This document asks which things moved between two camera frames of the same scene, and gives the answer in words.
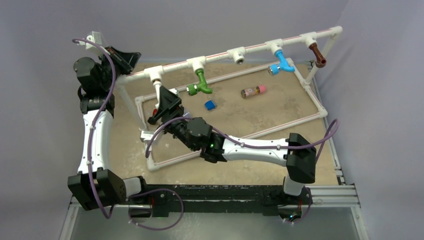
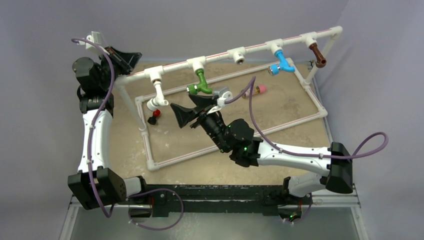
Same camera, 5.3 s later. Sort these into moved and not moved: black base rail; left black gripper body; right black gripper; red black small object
Moved: right black gripper
Not moved: red black small object; black base rail; left black gripper body
